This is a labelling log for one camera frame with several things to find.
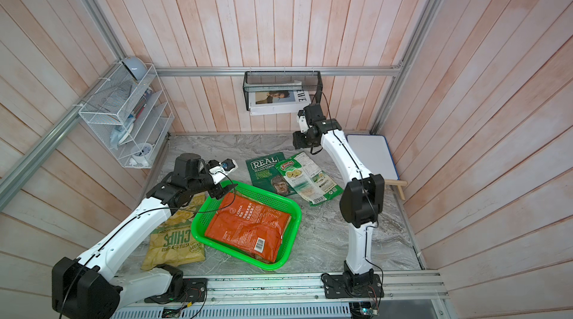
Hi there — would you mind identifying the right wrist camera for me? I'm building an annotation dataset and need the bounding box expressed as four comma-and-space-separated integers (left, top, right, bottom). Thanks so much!
297, 110, 309, 134

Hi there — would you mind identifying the green plastic basket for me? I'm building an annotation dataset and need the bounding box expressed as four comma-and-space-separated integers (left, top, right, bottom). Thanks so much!
192, 182, 302, 271

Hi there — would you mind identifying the red chips bag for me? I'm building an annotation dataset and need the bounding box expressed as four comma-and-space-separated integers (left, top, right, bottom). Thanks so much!
205, 194, 291, 264

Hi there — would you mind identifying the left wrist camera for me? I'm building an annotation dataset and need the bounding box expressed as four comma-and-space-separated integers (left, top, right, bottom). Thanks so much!
208, 159, 237, 175

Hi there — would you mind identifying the dark green Real chips bag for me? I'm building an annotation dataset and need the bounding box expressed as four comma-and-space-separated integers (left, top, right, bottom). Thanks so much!
246, 152, 295, 197

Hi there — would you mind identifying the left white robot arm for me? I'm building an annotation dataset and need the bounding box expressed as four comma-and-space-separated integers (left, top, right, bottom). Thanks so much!
52, 153, 237, 318

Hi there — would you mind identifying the small whiteboard blue frame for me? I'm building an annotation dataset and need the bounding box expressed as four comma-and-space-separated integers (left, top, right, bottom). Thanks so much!
347, 135, 400, 180

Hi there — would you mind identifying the light green chips bag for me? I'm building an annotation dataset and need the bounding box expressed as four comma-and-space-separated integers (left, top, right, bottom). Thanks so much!
275, 153, 343, 205

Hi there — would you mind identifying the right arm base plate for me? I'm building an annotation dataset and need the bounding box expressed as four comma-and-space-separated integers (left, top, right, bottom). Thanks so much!
320, 271, 384, 299

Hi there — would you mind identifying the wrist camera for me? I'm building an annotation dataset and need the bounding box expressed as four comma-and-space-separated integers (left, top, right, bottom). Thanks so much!
297, 110, 309, 134
208, 159, 237, 175

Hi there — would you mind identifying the aluminium mounting rail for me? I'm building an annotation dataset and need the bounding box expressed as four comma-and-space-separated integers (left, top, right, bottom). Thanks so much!
129, 271, 449, 307

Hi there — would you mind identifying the yellow kettle chips bag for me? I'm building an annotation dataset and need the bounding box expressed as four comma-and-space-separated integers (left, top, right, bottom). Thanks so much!
140, 192, 206, 271

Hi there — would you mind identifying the white magazine book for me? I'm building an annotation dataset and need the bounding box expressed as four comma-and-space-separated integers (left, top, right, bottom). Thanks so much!
245, 82, 311, 116

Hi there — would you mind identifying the white wire wall shelf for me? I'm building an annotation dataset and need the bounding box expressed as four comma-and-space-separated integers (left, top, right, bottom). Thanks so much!
79, 64, 175, 169

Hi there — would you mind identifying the small wooden easel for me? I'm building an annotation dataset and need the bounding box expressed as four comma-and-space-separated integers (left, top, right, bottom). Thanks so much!
385, 179, 408, 201

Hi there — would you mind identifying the black mesh wall basket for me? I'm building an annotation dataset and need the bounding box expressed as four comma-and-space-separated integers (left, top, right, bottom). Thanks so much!
243, 70, 323, 116

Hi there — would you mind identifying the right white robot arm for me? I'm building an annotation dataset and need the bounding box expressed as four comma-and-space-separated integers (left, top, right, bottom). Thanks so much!
293, 103, 385, 281

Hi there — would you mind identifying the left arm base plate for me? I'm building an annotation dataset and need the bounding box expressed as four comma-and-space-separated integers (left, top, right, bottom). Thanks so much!
144, 278, 208, 305

